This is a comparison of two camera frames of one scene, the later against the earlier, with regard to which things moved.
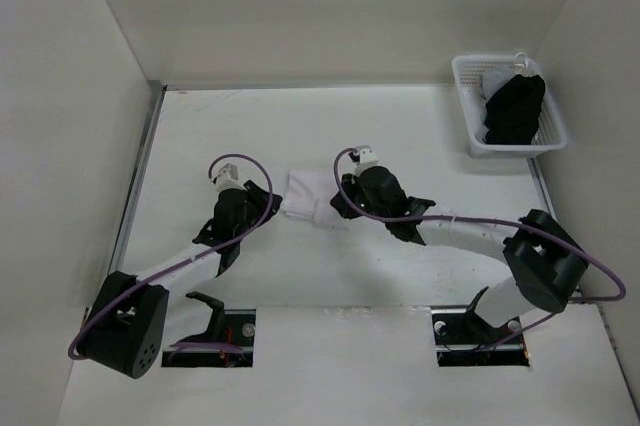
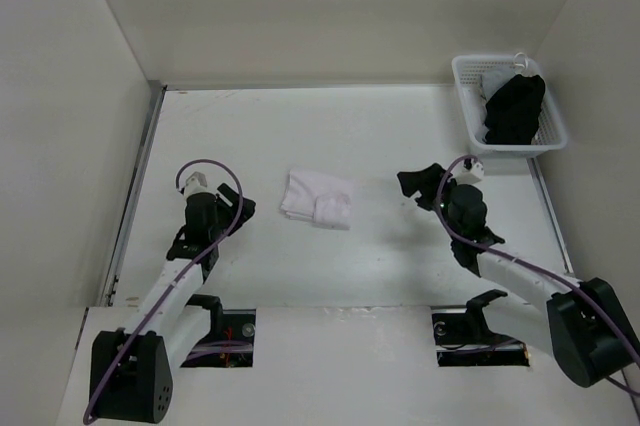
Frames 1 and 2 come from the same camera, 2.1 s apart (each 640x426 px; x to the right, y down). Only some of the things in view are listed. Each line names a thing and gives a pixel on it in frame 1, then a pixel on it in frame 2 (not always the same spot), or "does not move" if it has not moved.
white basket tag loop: [525, 60] does not move
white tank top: [308, 196] does not move
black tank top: [512, 113] does not move
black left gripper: [258, 197] to [231, 199]
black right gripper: [350, 183] to [423, 181]
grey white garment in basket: [490, 81] does not move
